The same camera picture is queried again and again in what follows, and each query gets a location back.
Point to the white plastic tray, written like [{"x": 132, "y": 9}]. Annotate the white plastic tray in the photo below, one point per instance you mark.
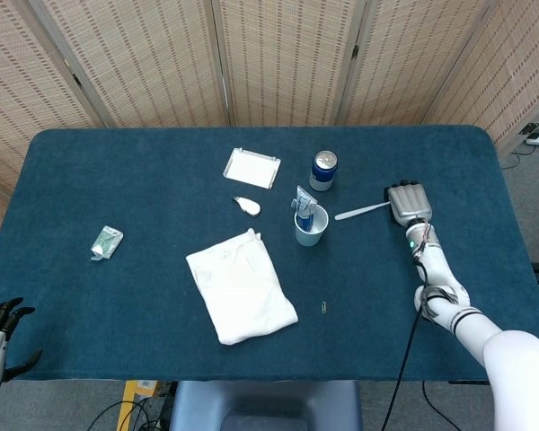
[{"x": 251, "y": 168}]

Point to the black power adapter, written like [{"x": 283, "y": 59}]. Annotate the black power adapter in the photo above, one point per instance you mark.
[{"x": 531, "y": 128}]

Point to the green tissue pack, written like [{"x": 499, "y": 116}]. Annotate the green tissue pack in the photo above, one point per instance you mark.
[{"x": 105, "y": 242}]

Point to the yellow frame under table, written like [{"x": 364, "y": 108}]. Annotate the yellow frame under table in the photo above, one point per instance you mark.
[{"x": 128, "y": 404}]

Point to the blue white toothpaste tube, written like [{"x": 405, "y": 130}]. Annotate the blue white toothpaste tube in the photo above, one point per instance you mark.
[{"x": 303, "y": 206}]

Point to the blue table cloth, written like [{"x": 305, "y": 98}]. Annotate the blue table cloth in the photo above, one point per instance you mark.
[{"x": 117, "y": 314}]

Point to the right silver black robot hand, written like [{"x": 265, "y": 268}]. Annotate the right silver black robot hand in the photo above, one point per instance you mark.
[{"x": 409, "y": 202}]

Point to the light blue plastic cup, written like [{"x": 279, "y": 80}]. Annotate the light blue plastic cup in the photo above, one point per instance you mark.
[{"x": 310, "y": 239}]

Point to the correction tape dispenser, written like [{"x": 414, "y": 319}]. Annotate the correction tape dispenser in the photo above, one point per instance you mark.
[{"x": 249, "y": 206}]

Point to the bamboo folding screen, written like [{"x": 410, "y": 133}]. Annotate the bamboo folding screen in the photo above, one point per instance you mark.
[{"x": 161, "y": 58}]

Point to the white toothbrush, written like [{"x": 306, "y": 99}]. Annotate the white toothbrush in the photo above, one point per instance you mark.
[{"x": 359, "y": 212}]

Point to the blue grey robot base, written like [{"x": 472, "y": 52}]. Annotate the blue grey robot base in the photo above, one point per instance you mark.
[{"x": 265, "y": 404}]

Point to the white folded towel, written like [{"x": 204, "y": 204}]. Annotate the white folded towel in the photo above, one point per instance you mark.
[{"x": 238, "y": 287}]

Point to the metal paper clip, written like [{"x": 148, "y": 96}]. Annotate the metal paper clip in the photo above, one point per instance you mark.
[{"x": 324, "y": 308}]

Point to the blue soda can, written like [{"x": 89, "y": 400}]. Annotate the blue soda can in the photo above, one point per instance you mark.
[{"x": 322, "y": 173}]

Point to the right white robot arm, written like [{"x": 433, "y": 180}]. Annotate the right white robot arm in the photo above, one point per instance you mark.
[{"x": 435, "y": 265}]

